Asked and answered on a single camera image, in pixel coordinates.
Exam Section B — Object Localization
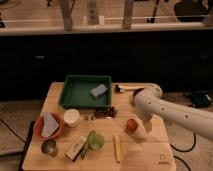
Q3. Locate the dark blue bag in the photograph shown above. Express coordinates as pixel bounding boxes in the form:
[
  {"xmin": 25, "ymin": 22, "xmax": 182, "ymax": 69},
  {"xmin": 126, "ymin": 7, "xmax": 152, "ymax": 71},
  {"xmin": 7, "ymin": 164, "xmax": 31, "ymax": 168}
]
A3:
[{"xmin": 184, "ymin": 91, "xmax": 212, "ymax": 108}]

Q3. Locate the green measuring scoop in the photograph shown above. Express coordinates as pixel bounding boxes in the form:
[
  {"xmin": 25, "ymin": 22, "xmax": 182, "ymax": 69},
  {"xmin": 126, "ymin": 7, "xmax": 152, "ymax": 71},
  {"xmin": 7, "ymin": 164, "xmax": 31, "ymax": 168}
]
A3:
[{"xmin": 81, "ymin": 130, "xmax": 104, "ymax": 159}]

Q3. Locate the yellow banana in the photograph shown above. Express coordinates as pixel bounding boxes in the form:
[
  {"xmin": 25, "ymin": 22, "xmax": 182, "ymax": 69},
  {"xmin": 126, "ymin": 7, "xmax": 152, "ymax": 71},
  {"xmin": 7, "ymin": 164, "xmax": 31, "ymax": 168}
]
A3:
[{"xmin": 113, "ymin": 134, "xmax": 121, "ymax": 163}]

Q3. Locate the orange plastic bowl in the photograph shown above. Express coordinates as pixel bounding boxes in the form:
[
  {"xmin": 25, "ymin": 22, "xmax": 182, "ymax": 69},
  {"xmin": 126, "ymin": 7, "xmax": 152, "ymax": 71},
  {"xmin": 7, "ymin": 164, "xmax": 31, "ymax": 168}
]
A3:
[{"xmin": 33, "ymin": 113, "xmax": 64, "ymax": 141}]

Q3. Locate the dark purple bowl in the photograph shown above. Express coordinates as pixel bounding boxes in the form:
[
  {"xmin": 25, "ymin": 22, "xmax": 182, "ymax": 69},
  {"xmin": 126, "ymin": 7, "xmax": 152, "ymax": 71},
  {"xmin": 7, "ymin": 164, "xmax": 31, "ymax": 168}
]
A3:
[{"xmin": 132, "ymin": 88, "xmax": 144, "ymax": 105}]

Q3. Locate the grey folded cloth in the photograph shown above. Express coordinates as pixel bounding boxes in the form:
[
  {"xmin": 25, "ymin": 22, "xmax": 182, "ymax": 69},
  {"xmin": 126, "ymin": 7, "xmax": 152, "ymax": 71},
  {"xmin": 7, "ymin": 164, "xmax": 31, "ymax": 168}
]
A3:
[{"xmin": 41, "ymin": 113, "xmax": 59, "ymax": 138}]

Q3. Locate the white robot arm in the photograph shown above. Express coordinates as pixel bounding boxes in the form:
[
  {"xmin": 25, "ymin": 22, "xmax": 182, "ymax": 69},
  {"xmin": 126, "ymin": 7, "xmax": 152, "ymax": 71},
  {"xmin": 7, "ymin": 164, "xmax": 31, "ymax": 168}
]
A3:
[{"xmin": 133, "ymin": 85, "xmax": 213, "ymax": 141}]

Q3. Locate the white paper cup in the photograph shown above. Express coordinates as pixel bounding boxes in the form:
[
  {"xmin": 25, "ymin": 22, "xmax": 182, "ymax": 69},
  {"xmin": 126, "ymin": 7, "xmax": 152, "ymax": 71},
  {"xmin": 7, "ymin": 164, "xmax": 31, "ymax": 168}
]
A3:
[{"xmin": 63, "ymin": 109, "xmax": 80, "ymax": 128}]

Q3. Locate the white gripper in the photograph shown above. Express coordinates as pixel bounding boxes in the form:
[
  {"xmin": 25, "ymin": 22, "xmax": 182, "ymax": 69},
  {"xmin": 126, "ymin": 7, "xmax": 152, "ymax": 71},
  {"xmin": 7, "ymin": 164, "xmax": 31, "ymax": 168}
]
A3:
[{"xmin": 138, "ymin": 113, "xmax": 153, "ymax": 133}]

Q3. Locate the wooden block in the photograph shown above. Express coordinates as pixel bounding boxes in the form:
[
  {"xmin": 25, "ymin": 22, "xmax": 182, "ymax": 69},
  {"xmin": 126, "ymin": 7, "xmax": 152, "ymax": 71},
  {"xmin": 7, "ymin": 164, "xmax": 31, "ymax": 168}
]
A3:
[{"xmin": 65, "ymin": 136, "xmax": 86, "ymax": 161}]

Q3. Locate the grey sponge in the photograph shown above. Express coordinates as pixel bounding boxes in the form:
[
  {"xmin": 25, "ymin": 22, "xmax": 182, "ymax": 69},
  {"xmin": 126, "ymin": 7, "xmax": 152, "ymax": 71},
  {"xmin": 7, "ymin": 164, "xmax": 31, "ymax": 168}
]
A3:
[{"xmin": 90, "ymin": 84, "xmax": 108, "ymax": 98}]

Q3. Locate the black cable on floor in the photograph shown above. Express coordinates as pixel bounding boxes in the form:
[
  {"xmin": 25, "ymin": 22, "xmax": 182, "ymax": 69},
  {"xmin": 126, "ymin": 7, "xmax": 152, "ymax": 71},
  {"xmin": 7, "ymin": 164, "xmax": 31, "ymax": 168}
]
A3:
[{"xmin": 170, "ymin": 132, "xmax": 198, "ymax": 171}]

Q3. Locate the red apple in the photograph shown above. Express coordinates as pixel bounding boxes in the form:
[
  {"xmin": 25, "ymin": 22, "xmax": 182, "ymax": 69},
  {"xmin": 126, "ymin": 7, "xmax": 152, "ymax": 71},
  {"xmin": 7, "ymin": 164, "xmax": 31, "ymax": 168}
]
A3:
[{"xmin": 126, "ymin": 119, "xmax": 138, "ymax": 132}]

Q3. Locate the green plastic tray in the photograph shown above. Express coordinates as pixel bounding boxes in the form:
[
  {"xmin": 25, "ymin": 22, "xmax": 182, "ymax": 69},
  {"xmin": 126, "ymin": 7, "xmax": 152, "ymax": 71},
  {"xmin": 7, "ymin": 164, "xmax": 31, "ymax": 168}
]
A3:
[{"xmin": 58, "ymin": 75, "xmax": 111, "ymax": 109}]

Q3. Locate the wooden handled brush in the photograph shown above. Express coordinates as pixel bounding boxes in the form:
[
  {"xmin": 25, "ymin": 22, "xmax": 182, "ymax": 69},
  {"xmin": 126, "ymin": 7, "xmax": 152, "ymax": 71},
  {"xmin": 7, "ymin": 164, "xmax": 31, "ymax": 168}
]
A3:
[{"xmin": 115, "ymin": 84, "xmax": 143, "ymax": 93}]

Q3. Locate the bunch of dark grapes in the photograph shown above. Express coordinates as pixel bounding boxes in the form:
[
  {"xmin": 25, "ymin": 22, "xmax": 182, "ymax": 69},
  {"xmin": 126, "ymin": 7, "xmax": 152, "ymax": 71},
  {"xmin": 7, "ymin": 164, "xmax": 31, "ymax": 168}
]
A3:
[{"xmin": 91, "ymin": 106, "xmax": 117, "ymax": 120}]

